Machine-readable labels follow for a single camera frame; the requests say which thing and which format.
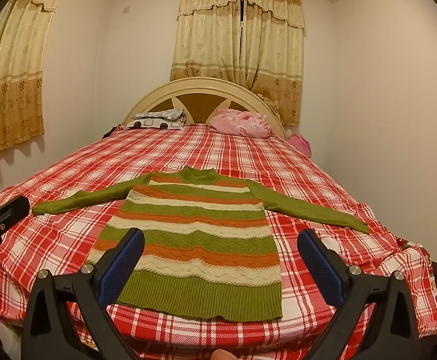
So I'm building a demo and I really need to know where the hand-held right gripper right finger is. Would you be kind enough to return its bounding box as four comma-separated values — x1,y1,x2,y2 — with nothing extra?
297,229,421,360

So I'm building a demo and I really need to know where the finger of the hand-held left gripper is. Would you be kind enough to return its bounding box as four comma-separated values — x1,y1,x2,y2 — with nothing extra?
0,196,30,233

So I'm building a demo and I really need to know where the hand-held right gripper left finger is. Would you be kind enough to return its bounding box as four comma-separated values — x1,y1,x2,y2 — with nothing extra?
21,227,146,360

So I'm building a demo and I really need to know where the green orange striped knit sweater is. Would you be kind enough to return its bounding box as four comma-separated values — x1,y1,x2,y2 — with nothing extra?
31,166,371,323

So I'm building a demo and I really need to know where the red plaid bed sheet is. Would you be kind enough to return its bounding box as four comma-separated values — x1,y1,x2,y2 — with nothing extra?
0,123,437,360

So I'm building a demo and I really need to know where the beige floral side curtain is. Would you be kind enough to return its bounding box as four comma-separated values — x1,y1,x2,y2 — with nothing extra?
0,0,71,168

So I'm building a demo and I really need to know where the small pink cushion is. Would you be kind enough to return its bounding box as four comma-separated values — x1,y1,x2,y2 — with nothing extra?
289,133,313,158

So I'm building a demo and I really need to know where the grey white patterned pillow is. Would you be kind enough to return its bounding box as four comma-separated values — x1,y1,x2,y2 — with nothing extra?
124,108,186,130

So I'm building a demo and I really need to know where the pink pillow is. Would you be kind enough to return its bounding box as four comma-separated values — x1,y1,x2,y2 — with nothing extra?
208,108,274,139

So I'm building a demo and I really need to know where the cream wooden headboard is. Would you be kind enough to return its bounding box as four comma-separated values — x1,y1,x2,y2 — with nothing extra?
122,77,287,140

